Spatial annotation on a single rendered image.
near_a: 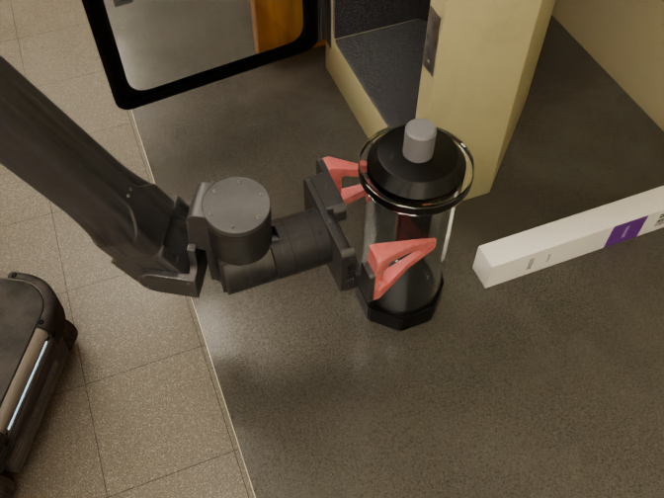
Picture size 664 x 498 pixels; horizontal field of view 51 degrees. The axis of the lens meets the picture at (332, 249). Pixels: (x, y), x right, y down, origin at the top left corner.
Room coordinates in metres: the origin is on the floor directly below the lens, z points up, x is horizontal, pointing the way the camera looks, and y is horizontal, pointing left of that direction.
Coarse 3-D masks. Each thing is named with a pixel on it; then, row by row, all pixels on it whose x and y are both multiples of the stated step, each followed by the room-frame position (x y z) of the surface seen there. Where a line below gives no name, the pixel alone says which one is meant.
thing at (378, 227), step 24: (360, 168) 0.44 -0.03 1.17; (384, 192) 0.41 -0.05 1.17; (456, 192) 0.41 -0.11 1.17; (384, 216) 0.41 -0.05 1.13; (408, 216) 0.40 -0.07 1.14; (432, 216) 0.41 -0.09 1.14; (384, 240) 0.41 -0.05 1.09; (432, 264) 0.41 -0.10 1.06; (408, 288) 0.40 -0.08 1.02; (432, 288) 0.42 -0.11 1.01; (408, 312) 0.40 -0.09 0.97
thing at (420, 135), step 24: (384, 144) 0.46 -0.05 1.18; (408, 144) 0.44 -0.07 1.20; (432, 144) 0.44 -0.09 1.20; (456, 144) 0.47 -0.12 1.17; (384, 168) 0.43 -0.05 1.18; (408, 168) 0.43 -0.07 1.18; (432, 168) 0.43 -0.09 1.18; (456, 168) 0.43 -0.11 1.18; (408, 192) 0.41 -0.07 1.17; (432, 192) 0.41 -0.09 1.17
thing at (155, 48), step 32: (160, 0) 0.75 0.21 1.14; (192, 0) 0.77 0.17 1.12; (224, 0) 0.79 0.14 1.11; (256, 0) 0.81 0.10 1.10; (288, 0) 0.83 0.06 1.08; (128, 32) 0.73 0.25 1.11; (160, 32) 0.75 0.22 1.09; (192, 32) 0.76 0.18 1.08; (224, 32) 0.78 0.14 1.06; (256, 32) 0.81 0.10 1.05; (288, 32) 0.83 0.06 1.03; (128, 64) 0.72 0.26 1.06; (160, 64) 0.74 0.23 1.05; (192, 64) 0.76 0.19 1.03
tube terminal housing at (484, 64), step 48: (432, 0) 0.59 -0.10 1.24; (480, 0) 0.58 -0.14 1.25; (528, 0) 0.60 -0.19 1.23; (336, 48) 0.83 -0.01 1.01; (480, 48) 0.59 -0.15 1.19; (528, 48) 0.61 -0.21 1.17; (432, 96) 0.57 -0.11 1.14; (480, 96) 0.59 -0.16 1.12; (480, 144) 0.60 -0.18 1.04; (480, 192) 0.60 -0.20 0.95
